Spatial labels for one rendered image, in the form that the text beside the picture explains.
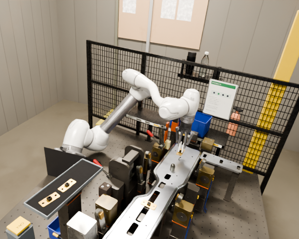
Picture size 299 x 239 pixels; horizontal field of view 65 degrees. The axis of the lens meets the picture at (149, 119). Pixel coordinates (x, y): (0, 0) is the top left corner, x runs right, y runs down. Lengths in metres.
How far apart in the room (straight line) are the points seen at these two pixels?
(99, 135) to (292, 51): 1.52
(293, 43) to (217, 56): 2.00
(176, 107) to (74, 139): 0.86
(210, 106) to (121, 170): 1.03
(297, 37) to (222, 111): 0.71
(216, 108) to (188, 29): 1.95
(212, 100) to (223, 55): 1.84
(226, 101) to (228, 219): 0.87
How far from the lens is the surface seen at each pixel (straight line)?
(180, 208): 1.30
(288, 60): 1.92
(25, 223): 1.11
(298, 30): 1.90
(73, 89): 4.78
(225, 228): 1.76
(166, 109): 1.27
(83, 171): 1.28
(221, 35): 3.74
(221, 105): 2.00
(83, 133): 1.85
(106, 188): 1.27
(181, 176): 1.54
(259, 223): 1.89
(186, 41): 3.76
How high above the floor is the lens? 1.99
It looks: 28 degrees down
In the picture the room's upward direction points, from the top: 6 degrees clockwise
